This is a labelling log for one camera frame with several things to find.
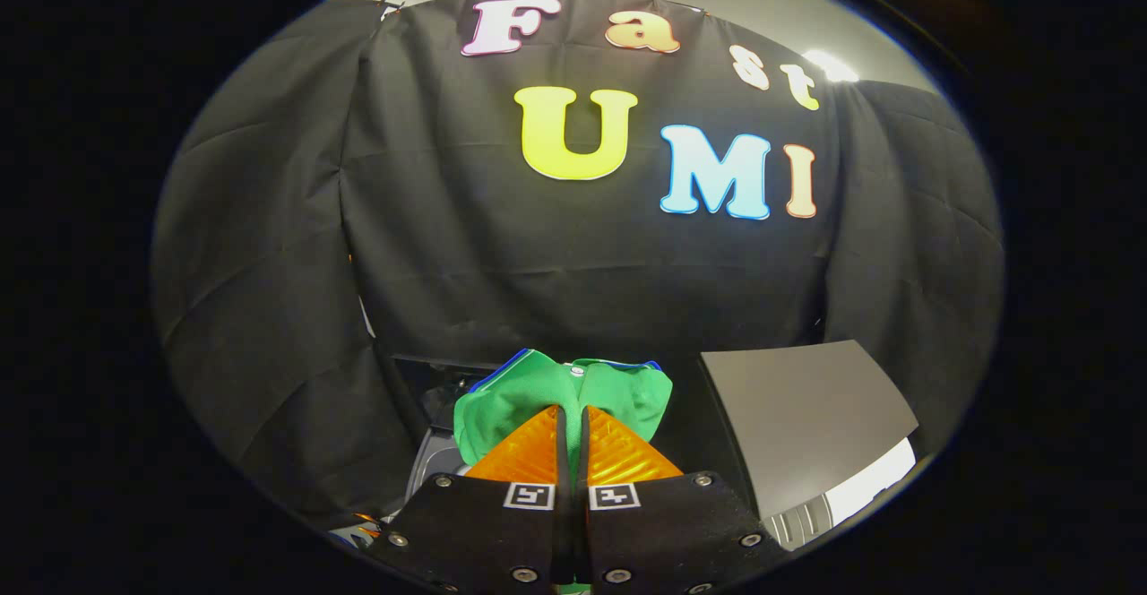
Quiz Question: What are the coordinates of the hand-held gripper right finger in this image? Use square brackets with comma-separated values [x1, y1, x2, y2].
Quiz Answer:
[578, 405, 791, 595]

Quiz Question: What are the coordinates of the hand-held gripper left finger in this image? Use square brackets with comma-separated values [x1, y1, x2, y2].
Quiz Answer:
[367, 405, 575, 595]

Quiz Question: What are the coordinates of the green polo shirt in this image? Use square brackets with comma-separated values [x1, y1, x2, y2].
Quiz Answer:
[453, 349, 675, 595]

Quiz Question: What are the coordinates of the black backdrop cloth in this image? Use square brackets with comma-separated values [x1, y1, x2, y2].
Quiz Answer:
[151, 0, 1005, 520]

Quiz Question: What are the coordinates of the ceiling light panel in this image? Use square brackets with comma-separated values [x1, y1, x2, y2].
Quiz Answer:
[800, 48, 861, 84]

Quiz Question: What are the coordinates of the beige cabinet with black frame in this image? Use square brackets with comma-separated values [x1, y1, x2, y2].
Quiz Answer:
[668, 340, 921, 551]

